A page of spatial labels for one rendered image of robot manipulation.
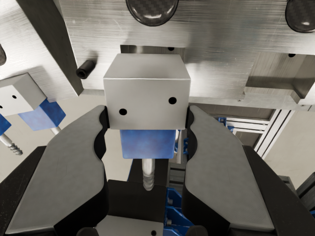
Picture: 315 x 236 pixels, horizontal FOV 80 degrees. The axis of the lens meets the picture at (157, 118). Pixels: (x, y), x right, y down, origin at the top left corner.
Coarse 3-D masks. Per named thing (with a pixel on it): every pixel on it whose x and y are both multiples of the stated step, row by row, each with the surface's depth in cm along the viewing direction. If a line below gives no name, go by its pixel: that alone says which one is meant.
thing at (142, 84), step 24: (120, 72) 11; (144, 72) 11; (168, 72) 11; (120, 96) 11; (144, 96) 11; (168, 96) 11; (120, 120) 12; (144, 120) 12; (168, 120) 12; (144, 144) 15; (168, 144) 15; (144, 168) 18
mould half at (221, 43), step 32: (64, 0) 14; (96, 0) 14; (192, 0) 13; (224, 0) 13; (256, 0) 12; (96, 32) 15; (128, 32) 15; (160, 32) 14; (192, 32) 14; (224, 32) 14; (256, 32) 14; (288, 32) 13; (96, 64) 17; (192, 64) 16; (224, 64) 15; (224, 96) 17
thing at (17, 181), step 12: (36, 156) 8; (24, 168) 7; (12, 180) 7; (24, 180) 7; (0, 192) 6; (12, 192) 6; (0, 204) 6; (12, 204) 6; (0, 216) 6; (12, 216) 6; (0, 228) 5
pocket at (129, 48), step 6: (120, 48) 16; (126, 48) 17; (132, 48) 18; (138, 48) 18; (144, 48) 18; (150, 48) 18; (156, 48) 18; (162, 48) 18; (168, 48) 18; (174, 48) 18; (180, 48) 18; (180, 54) 18
